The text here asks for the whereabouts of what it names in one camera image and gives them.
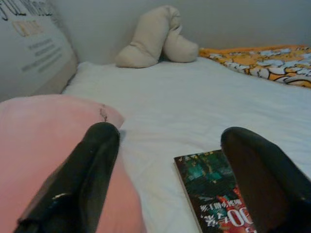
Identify beige plush toy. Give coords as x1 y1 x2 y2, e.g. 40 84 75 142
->
114 5 199 68

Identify white quilted mattress pad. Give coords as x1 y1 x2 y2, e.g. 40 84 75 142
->
62 57 311 233

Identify pink rabbit print pillow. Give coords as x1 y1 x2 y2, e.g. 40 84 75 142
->
0 94 146 233

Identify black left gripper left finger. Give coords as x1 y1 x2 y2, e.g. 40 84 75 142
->
17 122 121 233

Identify yellow egg print blanket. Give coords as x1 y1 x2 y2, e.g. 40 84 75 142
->
198 44 311 89

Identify grey lettered pillow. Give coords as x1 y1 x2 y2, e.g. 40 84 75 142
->
0 0 78 102

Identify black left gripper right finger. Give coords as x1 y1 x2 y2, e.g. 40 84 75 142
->
220 126 311 233

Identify green red cover book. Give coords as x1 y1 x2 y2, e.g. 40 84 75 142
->
173 149 263 233

